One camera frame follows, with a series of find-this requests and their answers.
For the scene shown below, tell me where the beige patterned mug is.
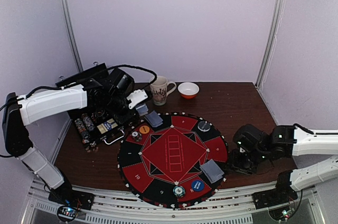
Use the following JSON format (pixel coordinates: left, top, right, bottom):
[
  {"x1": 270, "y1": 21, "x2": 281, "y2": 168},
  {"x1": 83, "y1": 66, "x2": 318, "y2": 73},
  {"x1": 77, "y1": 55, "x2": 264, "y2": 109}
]
[{"x1": 150, "y1": 76, "x2": 177, "y2": 106}]

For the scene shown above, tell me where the right aluminium frame post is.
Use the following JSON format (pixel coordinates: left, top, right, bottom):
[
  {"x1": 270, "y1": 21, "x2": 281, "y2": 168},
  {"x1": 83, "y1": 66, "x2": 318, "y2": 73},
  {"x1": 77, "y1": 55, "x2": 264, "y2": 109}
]
[{"x1": 255, "y1": 0, "x2": 284, "y2": 89}]

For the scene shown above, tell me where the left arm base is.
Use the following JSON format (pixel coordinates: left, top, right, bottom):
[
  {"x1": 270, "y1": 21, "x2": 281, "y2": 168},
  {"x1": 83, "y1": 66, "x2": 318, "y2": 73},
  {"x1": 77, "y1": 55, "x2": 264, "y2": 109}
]
[{"x1": 44, "y1": 185, "x2": 95, "y2": 223}]

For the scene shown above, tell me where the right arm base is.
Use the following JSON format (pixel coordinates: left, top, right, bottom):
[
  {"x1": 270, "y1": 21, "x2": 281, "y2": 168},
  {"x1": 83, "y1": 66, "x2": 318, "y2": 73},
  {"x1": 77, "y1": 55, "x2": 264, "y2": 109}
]
[{"x1": 252, "y1": 188, "x2": 300, "y2": 222}]

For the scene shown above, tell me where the black poker chip case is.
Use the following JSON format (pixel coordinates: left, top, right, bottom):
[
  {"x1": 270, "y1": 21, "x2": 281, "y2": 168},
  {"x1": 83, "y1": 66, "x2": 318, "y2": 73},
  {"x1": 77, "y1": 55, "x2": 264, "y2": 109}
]
[{"x1": 55, "y1": 63, "x2": 139, "y2": 151}]

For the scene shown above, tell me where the aluminium frame post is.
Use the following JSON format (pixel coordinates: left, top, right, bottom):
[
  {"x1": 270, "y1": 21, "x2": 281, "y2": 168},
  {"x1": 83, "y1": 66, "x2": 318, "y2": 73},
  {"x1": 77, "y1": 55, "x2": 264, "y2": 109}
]
[
  {"x1": 61, "y1": 0, "x2": 83, "y2": 72},
  {"x1": 255, "y1": 0, "x2": 284, "y2": 89}
]

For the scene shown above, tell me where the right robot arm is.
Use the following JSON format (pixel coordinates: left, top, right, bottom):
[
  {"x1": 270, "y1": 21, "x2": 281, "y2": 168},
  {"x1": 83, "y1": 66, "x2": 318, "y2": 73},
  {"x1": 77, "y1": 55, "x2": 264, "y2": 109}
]
[{"x1": 229, "y1": 124, "x2": 337, "y2": 204}]

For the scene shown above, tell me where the blue small blind button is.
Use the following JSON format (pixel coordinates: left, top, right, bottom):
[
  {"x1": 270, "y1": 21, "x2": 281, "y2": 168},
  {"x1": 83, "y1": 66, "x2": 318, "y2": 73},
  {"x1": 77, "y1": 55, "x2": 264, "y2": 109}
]
[{"x1": 191, "y1": 180, "x2": 204, "y2": 192}]

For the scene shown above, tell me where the boxed card deck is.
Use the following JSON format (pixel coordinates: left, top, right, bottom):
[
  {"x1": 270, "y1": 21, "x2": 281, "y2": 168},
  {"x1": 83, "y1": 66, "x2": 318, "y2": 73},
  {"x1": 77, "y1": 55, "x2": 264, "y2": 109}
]
[{"x1": 97, "y1": 118, "x2": 118, "y2": 134}]

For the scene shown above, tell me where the clear dealer button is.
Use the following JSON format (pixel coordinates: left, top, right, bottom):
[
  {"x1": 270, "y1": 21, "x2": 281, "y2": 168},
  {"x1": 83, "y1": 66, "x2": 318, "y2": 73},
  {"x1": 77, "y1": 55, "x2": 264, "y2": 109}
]
[{"x1": 198, "y1": 121, "x2": 211, "y2": 132}]

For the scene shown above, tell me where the poker chip stack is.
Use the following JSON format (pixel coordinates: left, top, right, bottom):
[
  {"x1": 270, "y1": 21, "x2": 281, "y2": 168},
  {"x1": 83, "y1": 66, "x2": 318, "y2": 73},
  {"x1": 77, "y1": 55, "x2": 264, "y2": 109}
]
[
  {"x1": 173, "y1": 185, "x2": 185, "y2": 198},
  {"x1": 131, "y1": 131, "x2": 143, "y2": 142}
]

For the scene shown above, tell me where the white orange bowl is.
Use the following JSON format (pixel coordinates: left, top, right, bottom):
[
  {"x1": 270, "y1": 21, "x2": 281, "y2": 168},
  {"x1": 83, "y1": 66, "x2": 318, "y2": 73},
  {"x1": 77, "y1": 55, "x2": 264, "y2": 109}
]
[{"x1": 177, "y1": 82, "x2": 200, "y2": 99}]

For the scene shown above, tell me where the orange big blind button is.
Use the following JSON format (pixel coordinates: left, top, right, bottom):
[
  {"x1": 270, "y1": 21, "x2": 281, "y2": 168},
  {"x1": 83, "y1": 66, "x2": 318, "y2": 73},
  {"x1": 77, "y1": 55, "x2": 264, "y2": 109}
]
[{"x1": 139, "y1": 125, "x2": 150, "y2": 134}]

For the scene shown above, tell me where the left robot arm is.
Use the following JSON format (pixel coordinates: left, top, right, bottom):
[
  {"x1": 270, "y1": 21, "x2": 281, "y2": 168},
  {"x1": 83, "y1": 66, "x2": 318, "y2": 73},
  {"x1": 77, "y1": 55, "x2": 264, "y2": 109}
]
[{"x1": 1, "y1": 63, "x2": 157, "y2": 205}]

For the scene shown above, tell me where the left aluminium frame post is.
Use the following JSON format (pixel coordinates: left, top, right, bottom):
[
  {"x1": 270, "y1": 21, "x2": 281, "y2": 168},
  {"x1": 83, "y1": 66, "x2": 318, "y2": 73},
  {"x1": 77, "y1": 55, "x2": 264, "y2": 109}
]
[{"x1": 61, "y1": 0, "x2": 83, "y2": 72}]

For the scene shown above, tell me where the round poker mat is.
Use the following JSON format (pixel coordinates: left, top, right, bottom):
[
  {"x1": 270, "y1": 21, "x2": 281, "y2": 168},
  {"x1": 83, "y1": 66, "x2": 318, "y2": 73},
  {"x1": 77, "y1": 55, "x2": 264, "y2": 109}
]
[{"x1": 117, "y1": 112, "x2": 229, "y2": 209}]

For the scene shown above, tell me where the blue playing card deck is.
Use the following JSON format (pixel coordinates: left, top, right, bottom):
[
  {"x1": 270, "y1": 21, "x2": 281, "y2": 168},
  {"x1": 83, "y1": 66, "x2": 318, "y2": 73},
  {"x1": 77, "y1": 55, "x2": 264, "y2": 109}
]
[{"x1": 135, "y1": 103, "x2": 148, "y2": 116}]

